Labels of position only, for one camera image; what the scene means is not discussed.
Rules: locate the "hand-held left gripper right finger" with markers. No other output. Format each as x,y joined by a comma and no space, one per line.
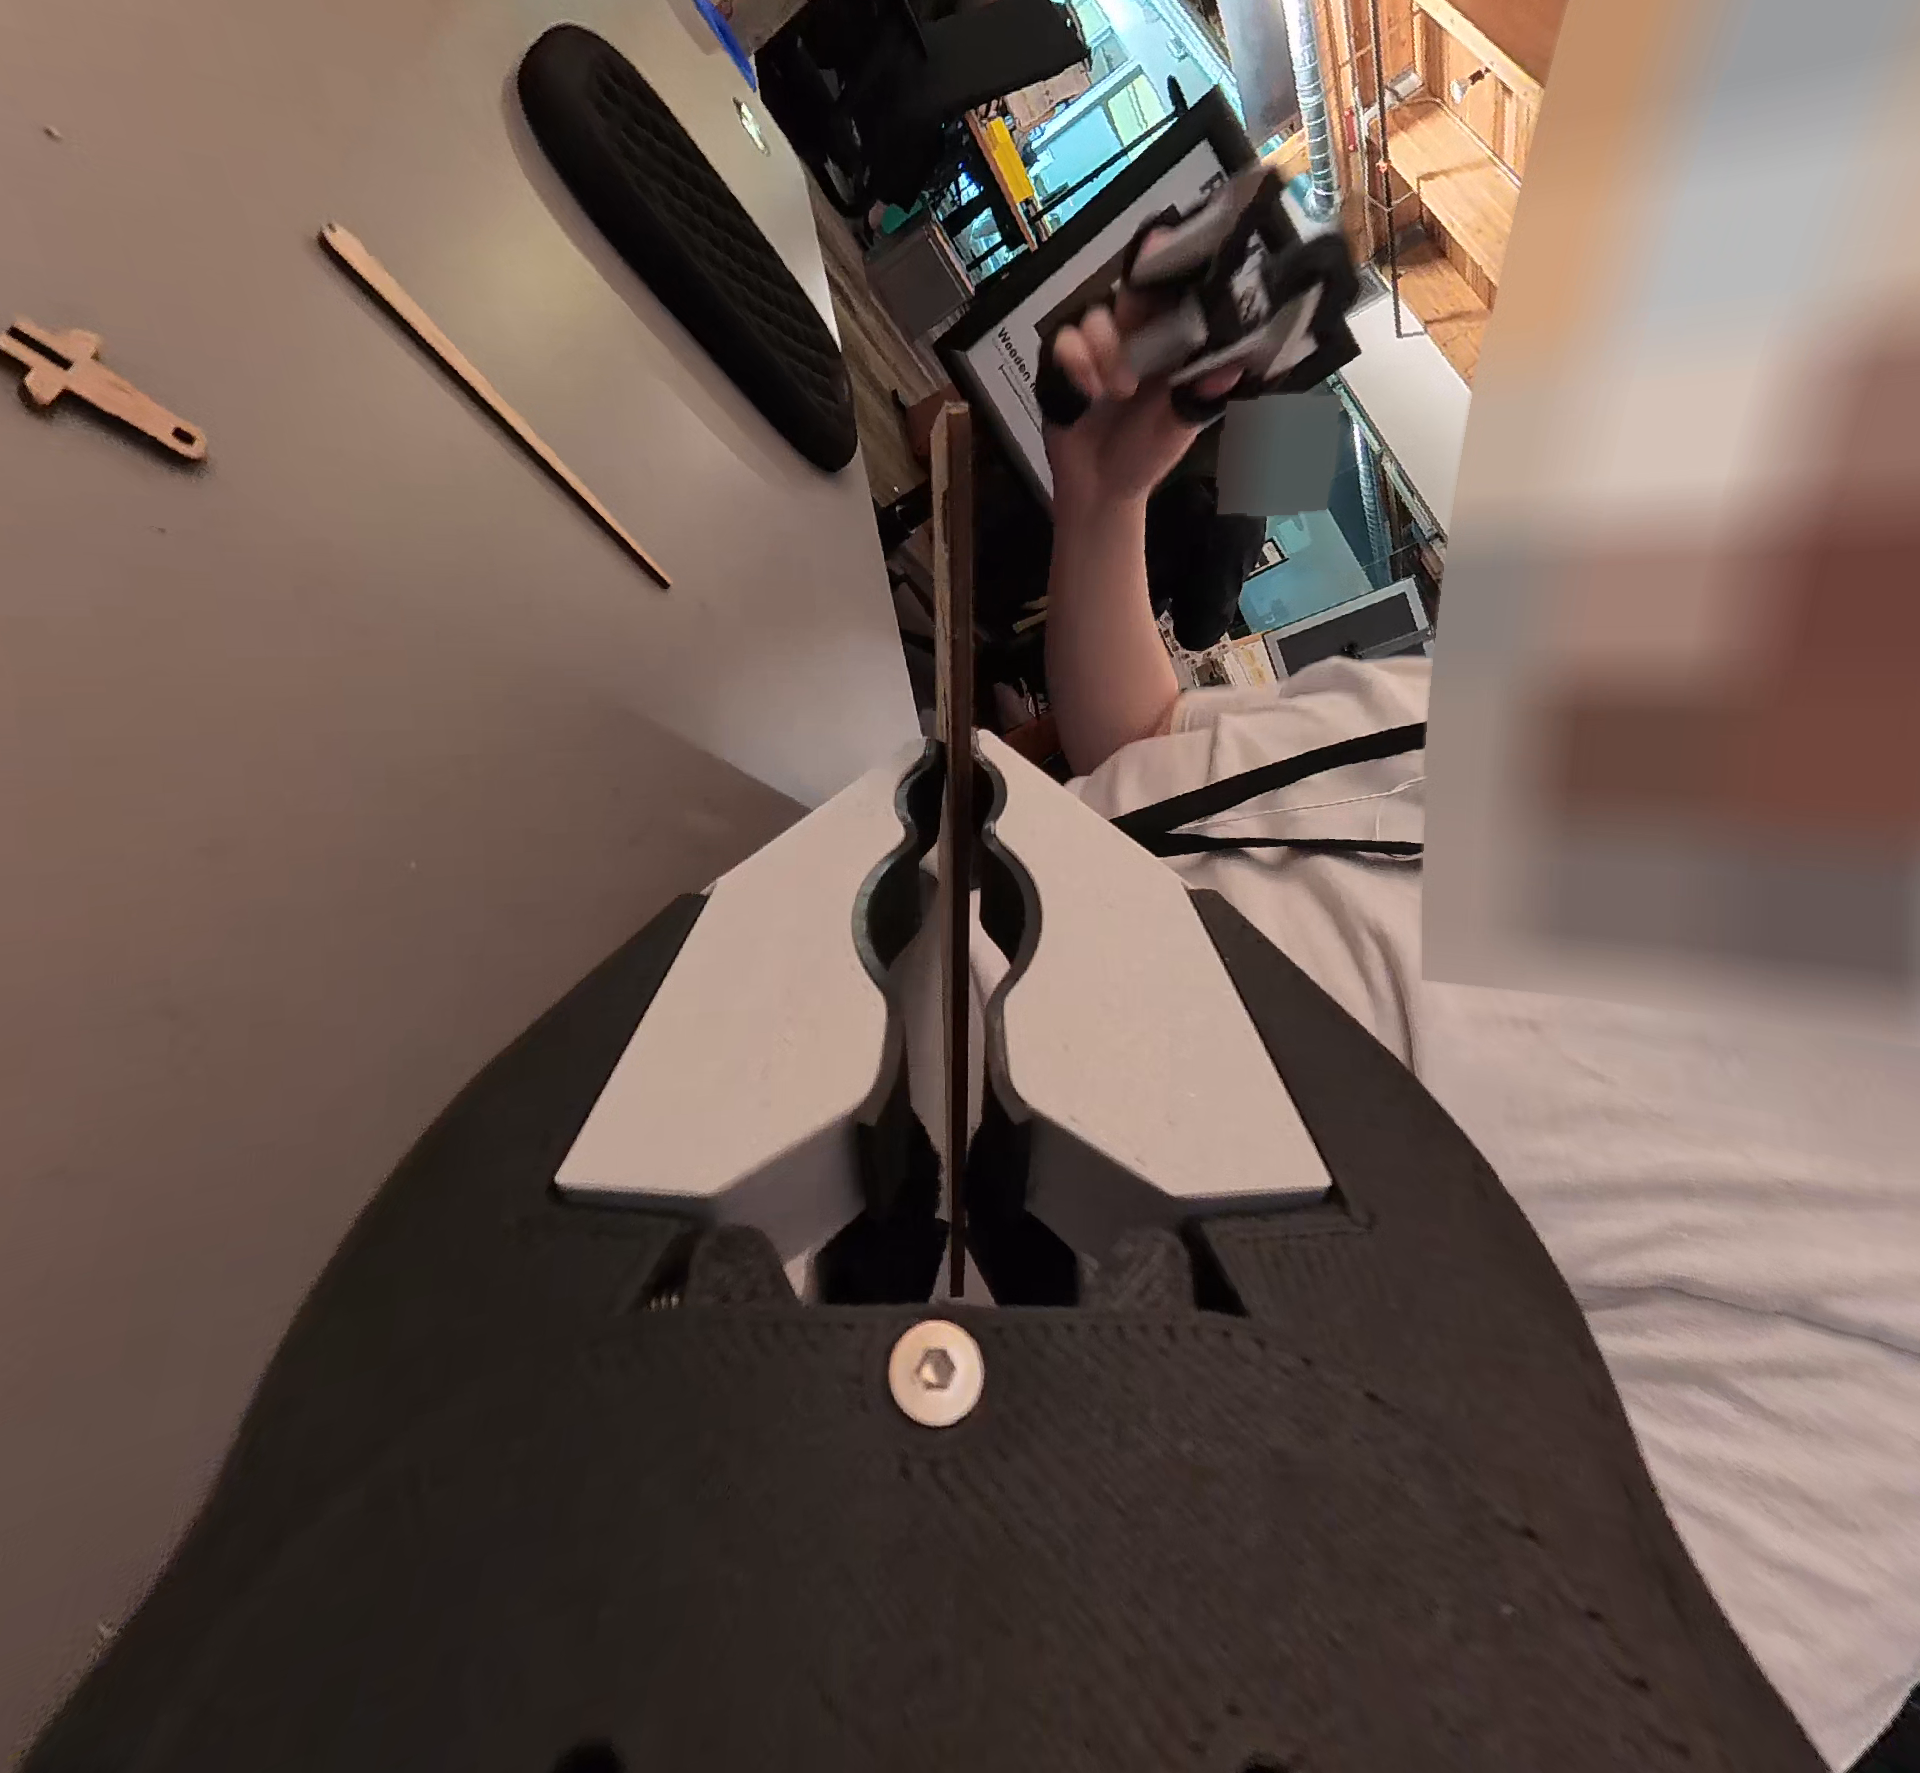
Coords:
1148,1038

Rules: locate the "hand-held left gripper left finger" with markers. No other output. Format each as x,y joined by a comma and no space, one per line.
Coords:
719,1038

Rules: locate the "wooden model panel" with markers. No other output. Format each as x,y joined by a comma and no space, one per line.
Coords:
951,604

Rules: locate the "person's right forearm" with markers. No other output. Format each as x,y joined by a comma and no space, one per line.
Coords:
1110,633

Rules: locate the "cross-shaped wooden model piece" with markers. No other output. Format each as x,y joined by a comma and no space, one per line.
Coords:
104,393

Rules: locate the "person's right hand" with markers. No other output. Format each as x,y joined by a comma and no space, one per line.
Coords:
1117,432

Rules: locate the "black framed tag sign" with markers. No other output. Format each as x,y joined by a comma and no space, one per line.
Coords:
1008,379

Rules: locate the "grey framed screen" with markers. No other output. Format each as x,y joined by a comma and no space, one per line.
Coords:
1351,626

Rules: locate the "black padded wrist rest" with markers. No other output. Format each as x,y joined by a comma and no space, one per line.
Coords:
691,236

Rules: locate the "blue bottle cap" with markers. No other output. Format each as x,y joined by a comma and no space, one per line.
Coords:
732,41

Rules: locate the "long tapered wooden stick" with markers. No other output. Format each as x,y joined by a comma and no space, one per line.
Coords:
480,393

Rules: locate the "grey metal air duct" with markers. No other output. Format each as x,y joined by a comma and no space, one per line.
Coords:
1283,2

